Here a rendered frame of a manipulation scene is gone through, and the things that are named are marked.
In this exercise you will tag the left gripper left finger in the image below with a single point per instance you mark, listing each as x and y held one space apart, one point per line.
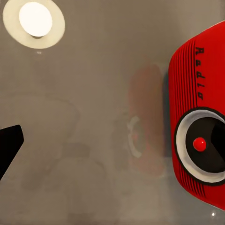
11 140

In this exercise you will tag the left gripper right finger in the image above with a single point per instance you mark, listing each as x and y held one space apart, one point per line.
218 139

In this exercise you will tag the coffee table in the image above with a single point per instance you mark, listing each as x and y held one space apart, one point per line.
87 81

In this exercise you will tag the radio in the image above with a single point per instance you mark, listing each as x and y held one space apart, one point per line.
196 88

